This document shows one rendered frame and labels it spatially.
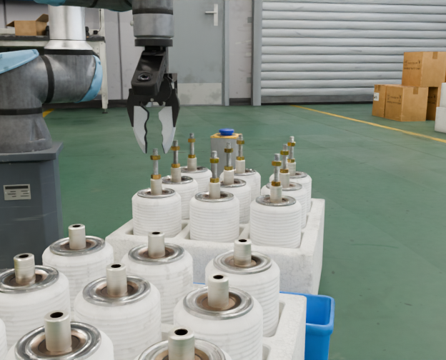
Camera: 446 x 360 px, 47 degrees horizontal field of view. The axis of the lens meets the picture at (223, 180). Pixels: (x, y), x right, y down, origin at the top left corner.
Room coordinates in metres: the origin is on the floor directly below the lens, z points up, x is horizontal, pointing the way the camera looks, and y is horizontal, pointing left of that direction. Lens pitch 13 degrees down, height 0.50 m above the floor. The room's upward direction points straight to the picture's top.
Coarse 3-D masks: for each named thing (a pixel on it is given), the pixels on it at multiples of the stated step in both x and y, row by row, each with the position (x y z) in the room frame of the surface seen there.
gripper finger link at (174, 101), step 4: (172, 92) 0.97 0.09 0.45; (176, 92) 0.97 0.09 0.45; (172, 96) 0.97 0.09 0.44; (176, 96) 0.97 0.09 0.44; (168, 100) 0.97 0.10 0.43; (172, 100) 0.97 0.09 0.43; (176, 100) 0.97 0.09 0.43; (168, 104) 0.97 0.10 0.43; (172, 104) 0.97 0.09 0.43; (176, 104) 0.97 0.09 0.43; (172, 108) 0.97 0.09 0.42; (176, 108) 0.97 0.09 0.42; (172, 112) 0.97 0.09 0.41; (176, 112) 0.97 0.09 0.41; (172, 116) 0.97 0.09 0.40; (176, 116) 0.97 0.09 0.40; (176, 120) 0.97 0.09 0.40
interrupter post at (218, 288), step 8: (208, 280) 0.50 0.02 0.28; (216, 280) 0.50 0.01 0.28; (224, 280) 0.50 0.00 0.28; (208, 288) 0.50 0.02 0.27; (216, 288) 0.50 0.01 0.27; (224, 288) 0.50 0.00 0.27; (208, 296) 0.50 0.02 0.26; (216, 296) 0.50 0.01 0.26; (224, 296) 0.50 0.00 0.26; (216, 304) 0.50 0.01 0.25; (224, 304) 0.50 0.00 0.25
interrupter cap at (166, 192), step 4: (148, 188) 1.01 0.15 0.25; (164, 188) 1.01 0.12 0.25; (168, 188) 1.01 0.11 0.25; (140, 192) 0.98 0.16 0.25; (144, 192) 0.98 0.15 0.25; (148, 192) 0.99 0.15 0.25; (164, 192) 0.99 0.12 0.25; (168, 192) 0.98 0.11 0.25; (172, 192) 0.98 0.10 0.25; (140, 196) 0.96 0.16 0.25; (144, 196) 0.95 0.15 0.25; (148, 196) 0.95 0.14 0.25; (152, 196) 0.94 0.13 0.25; (156, 196) 0.94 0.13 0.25; (160, 196) 0.95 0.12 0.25; (164, 196) 0.95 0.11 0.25; (168, 196) 0.95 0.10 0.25
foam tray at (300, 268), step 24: (312, 216) 1.06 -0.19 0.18; (120, 240) 0.92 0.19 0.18; (144, 240) 0.91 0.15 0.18; (168, 240) 0.91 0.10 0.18; (192, 240) 0.91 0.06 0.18; (312, 240) 0.91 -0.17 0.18; (192, 264) 0.88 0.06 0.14; (288, 264) 0.84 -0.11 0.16; (312, 264) 0.84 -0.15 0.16; (288, 288) 0.84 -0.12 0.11; (312, 288) 0.86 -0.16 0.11
